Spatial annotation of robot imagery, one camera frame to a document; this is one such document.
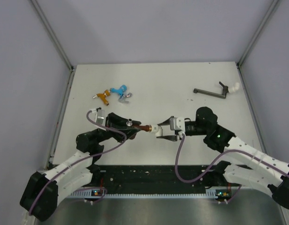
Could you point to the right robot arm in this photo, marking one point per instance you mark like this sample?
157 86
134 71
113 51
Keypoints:
238 162

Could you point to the white elbow fitting on faucet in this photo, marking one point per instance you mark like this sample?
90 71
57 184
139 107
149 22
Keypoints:
234 88

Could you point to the white elbow pipe fitting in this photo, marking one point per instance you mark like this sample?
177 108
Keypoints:
156 130

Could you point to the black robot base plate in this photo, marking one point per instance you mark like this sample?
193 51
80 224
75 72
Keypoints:
150 179

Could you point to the grey slotted cable duct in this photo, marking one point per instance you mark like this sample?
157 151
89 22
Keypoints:
87 193

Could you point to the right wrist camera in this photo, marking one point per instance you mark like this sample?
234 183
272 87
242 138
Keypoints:
178 124

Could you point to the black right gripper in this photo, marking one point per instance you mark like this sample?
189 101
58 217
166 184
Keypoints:
170 138

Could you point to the yellow water faucet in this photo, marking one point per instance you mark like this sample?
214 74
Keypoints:
103 97

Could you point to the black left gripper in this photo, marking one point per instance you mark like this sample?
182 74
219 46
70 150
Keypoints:
114 121

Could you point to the aluminium corner frame post left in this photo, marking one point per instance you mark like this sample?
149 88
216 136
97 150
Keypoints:
51 34

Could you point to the aluminium corner frame post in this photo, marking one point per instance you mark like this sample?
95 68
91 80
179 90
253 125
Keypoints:
51 34
274 4

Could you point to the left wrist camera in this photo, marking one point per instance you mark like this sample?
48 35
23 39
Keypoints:
98 116

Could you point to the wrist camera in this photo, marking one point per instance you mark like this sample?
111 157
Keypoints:
178 124
98 116

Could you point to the brown water faucet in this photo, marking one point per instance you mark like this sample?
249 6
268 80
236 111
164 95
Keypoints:
132 124

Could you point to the blue water faucet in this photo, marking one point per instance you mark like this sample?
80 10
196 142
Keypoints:
120 91

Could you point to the grey long-spout faucet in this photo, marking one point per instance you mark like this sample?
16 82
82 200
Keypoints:
225 91

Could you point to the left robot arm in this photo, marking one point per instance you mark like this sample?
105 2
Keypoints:
46 190

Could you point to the chrome water faucet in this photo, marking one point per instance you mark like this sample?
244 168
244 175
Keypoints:
124 98

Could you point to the aluminium corner frame post right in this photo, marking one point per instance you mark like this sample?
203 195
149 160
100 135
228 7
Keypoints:
274 4

